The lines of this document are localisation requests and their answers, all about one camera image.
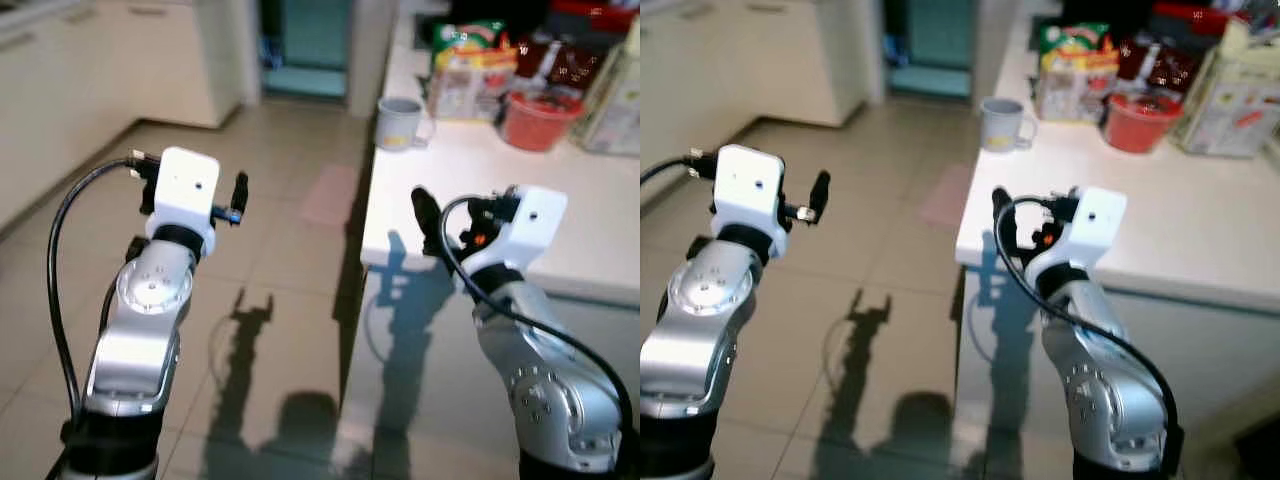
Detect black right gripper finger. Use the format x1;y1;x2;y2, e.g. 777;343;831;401
411;185;447;259
991;186;1023;259

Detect grey mug blue inside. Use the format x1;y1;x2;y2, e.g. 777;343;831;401
979;96;1039;154
375;96;437;154

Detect pink floor mat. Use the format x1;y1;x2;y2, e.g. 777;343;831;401
919;162;977;230
299;164;362;230

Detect red plastic bucket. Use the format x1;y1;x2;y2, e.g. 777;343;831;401
1103;90;1184;156
501;88;584;154

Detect green and red snack box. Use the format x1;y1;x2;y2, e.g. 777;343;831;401
1034;22;1120;124
429;20;519;124

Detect cream kitchen cabinets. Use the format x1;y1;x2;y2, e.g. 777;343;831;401
640;0;887;207
0;0;263;233

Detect teal door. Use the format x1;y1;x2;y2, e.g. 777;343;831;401
884;0;983;102
261;0;353;102

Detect dark red snack package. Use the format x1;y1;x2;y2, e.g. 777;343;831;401
514;34;613;99
1117;34;1217;99

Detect white printed carton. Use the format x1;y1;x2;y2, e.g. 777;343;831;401
1174;18;1280;160
578;18;641;158

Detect red container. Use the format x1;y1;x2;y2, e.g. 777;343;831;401
1150;0;1253;41
547;0;641;39

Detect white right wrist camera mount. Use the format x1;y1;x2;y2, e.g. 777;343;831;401
462;185;569;278
1024;186;1129;278

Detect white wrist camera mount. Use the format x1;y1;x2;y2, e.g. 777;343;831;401
711;144;788;253
148;147;222;253
462;185;569;278
1024;186;1129;278

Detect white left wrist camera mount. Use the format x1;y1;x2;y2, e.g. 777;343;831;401
711;144;788;253
148;147;222;253

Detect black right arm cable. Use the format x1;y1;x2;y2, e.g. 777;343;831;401
994;196;1185;446
438;194;639;441

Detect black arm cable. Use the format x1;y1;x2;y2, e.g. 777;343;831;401
994;196;1185;446
438;194;639;441
640;147;721;187
46;150;161;433

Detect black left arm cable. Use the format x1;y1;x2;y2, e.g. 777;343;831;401
640;147;721;187
46;150;161;433

